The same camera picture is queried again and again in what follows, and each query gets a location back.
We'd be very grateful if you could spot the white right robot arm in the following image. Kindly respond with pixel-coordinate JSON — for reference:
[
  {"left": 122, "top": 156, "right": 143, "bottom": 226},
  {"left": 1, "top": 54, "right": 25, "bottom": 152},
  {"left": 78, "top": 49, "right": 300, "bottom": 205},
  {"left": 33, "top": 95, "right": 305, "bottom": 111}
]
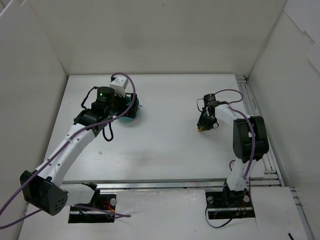
[{"left": 196, "top": 93, "right": 270, "bottom": 206}]

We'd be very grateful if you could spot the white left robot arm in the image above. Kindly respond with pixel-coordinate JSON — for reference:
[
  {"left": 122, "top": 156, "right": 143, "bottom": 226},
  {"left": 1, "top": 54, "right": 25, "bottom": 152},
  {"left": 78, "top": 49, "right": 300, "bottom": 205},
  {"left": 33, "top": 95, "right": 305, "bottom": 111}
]
[{"left": 20, "top": 86, "right": 139, "bottom": 216}]

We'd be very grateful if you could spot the teal round desk organizer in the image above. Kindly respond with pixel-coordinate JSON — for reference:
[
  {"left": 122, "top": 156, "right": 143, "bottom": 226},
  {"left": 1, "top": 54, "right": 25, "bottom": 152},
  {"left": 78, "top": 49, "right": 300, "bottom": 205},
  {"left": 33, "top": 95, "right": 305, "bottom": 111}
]
[{"left": 119, "top": 97, "right": 140, "bottom": 123}]

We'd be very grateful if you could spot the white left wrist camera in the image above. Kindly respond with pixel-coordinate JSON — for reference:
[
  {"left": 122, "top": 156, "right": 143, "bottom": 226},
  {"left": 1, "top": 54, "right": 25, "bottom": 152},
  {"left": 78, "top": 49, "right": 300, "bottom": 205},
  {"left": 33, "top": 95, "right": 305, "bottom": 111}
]
[{"left": 109, "top": 76, "right": 129, "bottom": 98}]

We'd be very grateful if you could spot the aluminium front rail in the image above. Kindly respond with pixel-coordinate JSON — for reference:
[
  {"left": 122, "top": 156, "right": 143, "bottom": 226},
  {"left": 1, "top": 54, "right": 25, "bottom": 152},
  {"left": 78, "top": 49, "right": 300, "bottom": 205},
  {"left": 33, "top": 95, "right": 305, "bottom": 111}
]
[{"left": 62, "top": 174, "right": 281, "bottom": 191}]

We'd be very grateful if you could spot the aluminium rail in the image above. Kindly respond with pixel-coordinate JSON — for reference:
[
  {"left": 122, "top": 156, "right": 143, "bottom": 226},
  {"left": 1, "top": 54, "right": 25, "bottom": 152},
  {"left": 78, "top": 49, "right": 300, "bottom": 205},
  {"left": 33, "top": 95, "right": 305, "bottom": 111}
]
[
  {"left": 62, "top": 174, "right": 281, "bottom": 191},
  {"left": 235, "top": 74, "right": 315, "bottom": 240}
]

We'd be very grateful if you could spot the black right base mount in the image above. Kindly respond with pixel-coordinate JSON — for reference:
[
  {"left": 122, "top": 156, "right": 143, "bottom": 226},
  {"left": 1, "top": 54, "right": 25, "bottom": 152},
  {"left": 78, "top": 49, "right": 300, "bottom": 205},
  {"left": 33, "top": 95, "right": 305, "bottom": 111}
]
[{"left": 205, "top": 191, "right": 256, "bottom": 220}]

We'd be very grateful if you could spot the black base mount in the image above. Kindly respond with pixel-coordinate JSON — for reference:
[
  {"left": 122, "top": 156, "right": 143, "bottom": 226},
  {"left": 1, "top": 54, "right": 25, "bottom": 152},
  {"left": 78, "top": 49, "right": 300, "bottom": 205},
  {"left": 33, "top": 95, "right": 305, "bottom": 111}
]
[
  {"left": 68, "top": 193, "right": 117, "bottom": 224},
  {"left": 205, "top": 191, "right": 256, "bottom": 220}
]

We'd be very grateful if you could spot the aluminium right rail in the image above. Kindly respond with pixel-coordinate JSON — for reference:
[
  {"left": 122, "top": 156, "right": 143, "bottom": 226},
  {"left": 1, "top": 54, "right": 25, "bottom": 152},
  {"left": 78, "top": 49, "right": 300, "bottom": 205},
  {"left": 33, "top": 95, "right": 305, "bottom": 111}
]
[{"left": 235, "top": 74, "right": 315, "bottom": 240}]

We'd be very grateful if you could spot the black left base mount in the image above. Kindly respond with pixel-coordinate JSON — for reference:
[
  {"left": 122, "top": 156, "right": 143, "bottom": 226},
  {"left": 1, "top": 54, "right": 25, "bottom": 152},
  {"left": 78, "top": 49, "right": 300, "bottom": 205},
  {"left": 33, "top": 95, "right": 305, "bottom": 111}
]
[{"left": 68, "top": 193, "right": 117, "bottom": 224}]

